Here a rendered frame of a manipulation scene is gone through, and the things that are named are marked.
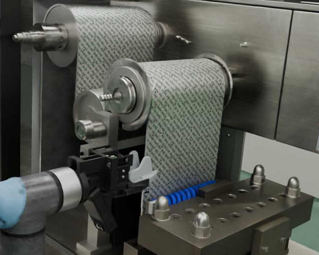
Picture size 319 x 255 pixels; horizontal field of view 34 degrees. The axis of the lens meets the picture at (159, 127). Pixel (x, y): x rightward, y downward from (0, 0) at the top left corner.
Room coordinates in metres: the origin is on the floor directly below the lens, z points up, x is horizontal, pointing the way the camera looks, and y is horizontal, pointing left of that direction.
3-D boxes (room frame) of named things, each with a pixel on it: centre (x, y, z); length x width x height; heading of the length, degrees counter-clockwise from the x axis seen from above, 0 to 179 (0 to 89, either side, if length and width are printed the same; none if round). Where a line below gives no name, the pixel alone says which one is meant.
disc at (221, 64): (1.22, -0.10, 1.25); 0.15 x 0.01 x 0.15; 46
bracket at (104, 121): (1.03, 0.12, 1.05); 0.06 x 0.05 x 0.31; 136
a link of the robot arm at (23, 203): (0.80, 0.22, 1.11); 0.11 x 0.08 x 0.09; 136
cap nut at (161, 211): (0.94, -0.02, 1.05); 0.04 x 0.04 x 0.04
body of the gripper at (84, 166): (0.91, 0.11, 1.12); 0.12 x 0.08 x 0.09; 136
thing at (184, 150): (1.08, -0.06, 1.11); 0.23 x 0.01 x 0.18; 136
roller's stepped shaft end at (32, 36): (1.15, 0.31, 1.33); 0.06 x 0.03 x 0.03; 136
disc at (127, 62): (1.04, 0.07, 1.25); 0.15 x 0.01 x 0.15; 46
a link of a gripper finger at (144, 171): (0.98, 0.02, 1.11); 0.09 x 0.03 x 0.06; 135
